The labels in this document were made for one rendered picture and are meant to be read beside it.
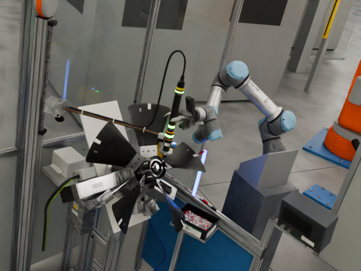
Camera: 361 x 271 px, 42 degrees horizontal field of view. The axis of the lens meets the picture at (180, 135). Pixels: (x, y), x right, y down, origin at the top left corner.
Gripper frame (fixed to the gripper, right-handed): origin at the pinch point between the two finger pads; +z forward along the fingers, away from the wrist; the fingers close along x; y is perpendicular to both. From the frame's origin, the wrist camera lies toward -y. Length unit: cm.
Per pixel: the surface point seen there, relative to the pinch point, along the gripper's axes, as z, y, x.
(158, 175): 6.6, 28.4, -7.6
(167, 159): -8.7, 27.8, 1.7
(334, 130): -388, 113, 64
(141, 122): 1.6, 10.8, 16.7
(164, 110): -10.3, 4.0, 13.3
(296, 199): -37, 22, -63
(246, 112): -371, 142, 185
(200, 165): -25.4, 30.3, -8.5
